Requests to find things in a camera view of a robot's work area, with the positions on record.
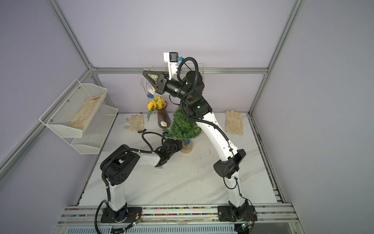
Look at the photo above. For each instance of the cream glove on table left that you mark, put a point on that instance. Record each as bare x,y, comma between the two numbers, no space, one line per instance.
136,123

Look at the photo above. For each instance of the small green christmas tree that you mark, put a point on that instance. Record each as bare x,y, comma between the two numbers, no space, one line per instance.
184,130

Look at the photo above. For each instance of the yellow sunflower bouquet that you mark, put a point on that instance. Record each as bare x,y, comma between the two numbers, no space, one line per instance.
153,105

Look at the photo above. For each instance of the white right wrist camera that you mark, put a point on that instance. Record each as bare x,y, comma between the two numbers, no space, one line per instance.
172,59

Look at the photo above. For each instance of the cream glove on table right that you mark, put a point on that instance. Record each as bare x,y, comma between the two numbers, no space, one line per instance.
234,122

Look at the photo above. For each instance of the dark glass vase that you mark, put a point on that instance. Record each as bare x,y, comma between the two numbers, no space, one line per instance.
164,120

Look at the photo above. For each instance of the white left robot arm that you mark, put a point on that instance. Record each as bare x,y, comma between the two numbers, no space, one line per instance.
118,166

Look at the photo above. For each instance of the cream glove in shelf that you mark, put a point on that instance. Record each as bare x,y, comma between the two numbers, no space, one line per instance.
82,117

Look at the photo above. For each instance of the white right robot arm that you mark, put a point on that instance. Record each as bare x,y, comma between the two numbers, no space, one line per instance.
197,109

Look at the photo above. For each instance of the cream glove on table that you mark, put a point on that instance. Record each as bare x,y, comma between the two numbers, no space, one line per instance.
234,122
136,123

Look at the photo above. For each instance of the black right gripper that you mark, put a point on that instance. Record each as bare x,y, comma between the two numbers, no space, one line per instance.
165,84

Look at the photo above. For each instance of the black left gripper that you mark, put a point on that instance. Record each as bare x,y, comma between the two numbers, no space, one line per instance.
178,146

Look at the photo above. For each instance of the rattan ball string lights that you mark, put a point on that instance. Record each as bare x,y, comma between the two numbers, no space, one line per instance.
150,92

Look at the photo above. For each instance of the white two-tier mesh shelf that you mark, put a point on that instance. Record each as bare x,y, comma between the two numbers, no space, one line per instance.
91,139

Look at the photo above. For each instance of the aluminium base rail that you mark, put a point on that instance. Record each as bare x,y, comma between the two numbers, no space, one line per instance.
279,218

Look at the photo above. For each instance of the white wire wall basket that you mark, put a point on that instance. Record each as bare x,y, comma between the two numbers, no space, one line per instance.
201,68

